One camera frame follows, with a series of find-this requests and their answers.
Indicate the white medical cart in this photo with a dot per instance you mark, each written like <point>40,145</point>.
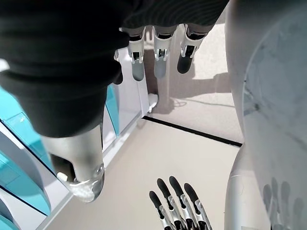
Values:
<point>129,100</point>

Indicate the silver robot right leg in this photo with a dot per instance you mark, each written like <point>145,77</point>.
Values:
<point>275,95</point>

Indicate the black floor strip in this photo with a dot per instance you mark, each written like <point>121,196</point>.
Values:
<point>192,131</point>

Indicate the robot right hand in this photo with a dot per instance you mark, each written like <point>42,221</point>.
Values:
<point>60,60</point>

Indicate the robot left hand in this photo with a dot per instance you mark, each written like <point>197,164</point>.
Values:
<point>182,215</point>

